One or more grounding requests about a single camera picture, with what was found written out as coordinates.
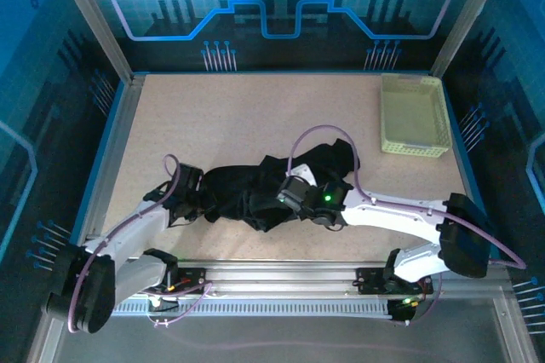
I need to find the black t-shirt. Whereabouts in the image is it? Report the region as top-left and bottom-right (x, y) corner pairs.
(199, 137), (362, 234)

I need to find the pale green plastic basket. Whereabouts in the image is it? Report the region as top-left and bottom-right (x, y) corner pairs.
(380, 72), (452, 159)

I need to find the black controller board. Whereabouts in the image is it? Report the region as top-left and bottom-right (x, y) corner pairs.
(389, 297), (427, 325)

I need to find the grey metal base tray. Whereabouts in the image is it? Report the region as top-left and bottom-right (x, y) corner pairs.
(27, 285), (540, 363)

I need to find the purple cable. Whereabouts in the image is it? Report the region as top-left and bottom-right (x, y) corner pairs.
(287, 124), (528, 328)
(66, 153), (214, 334)

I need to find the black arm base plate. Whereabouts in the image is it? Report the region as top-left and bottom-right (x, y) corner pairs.
(355, 267), (433, 296)
(168, 267), (209, 296)

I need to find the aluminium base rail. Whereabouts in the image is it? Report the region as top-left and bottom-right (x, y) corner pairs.
(112, 258), (512, 298)

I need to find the aluminium side rail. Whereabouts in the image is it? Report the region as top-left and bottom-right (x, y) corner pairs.
(83, 75), (144, 249)

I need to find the slotted grey cable duct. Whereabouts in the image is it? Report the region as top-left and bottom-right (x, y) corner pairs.
(112, 301), (393, 317)

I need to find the aluminium frame post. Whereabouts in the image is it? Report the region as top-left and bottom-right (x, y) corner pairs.
(429, 0), (514, 79)
(46, 0), (135, 85)

